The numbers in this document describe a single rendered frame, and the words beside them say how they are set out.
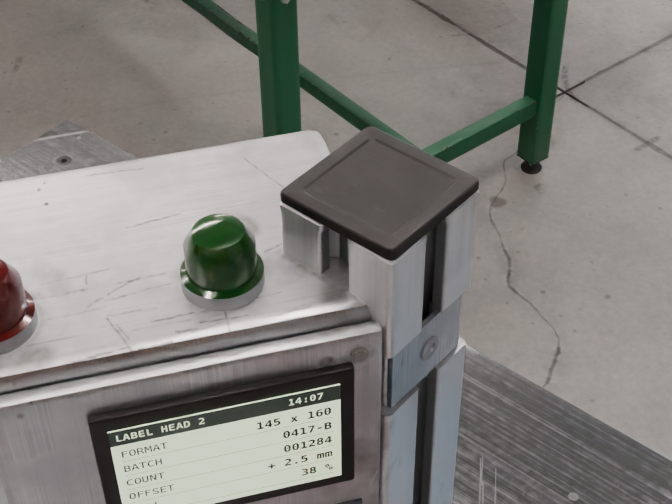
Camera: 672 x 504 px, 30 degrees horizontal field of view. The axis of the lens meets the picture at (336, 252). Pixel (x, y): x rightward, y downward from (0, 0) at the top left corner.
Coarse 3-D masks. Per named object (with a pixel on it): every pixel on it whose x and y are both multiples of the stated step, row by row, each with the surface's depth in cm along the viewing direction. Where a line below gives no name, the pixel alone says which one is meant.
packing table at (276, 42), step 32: (192, 0) 296; (256, 0) 202; (288, 0) 200; (544, 0) 248; (224, 32) 291; (288, 32) 204; (544, 32) 252; (288, 64) 208; (544, 64) 256; (288, 96) 213; (320, 96) 268; (544, 96) 262; (288, 128) 217; (384, 128) 257; (480, 128) 256; (544, 128) 269; (448, 160) 254
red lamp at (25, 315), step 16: (0, 272) 36; (16, 272) 37; (0, 288) 36; (16, 288) 36; (0, 304) 36; (16, 304) 36; (32, 304) 38; (0, 320) 36; (16, 320) 37; (32, 320) 37; (0, 336) 36; (16, 336) 37; (0, 352) 37
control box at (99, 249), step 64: (0, 192) 42; (64, 192) 42; (128, 192) 42; (192, 192) 42; (256, 192) 42; (0, 256) 40; (64, 256) 40; (128, 256) 40; (64, 320) 38; (128, 320) 38; (192, 320) 38; (256, 320) 38; (320, 320) 38; (0, 384) 36; (64, 384) 37; (128, 384) 37; (192, 384) 38; (0, 448) 37; (64, 448) 38
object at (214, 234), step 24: (216, 216) 38; (192, 240) 37; (216, 240) 37; (240, 240) 37; (192, 264) 37; (216, 264) 37; (240, 264) 37; (192, 288) 38; (216, 288) 38; (240, 288) 38
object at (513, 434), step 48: (48, 144) 150; (96, 144) 150; (480, 384) 121; (528, 384) 121; (480, 432) 117; (528, 432) 117; (576, 432) 117; (480, 480) 113; (528, 480) 113; (576, 480) 113; (624, 480) 113
